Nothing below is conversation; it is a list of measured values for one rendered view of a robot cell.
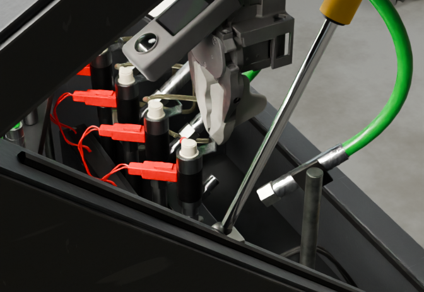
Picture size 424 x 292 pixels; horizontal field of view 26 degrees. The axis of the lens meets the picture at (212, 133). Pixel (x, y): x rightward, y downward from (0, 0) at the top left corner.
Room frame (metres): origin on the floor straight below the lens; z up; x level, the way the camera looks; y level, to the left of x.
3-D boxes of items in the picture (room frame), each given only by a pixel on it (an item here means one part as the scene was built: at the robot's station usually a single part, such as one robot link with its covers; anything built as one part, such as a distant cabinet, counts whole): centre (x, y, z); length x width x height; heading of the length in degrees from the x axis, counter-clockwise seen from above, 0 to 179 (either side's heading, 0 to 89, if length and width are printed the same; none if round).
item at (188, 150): (0.77, 0.02, 1.12); 0.02 x 0.02 x 0.03
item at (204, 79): (0.81, -0.02, 1.17); 0.06 x 0.03 x 0.09; 119
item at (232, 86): (0.76, -0.01, 1.21); 0.05 x 0.02 x 0.09; 29
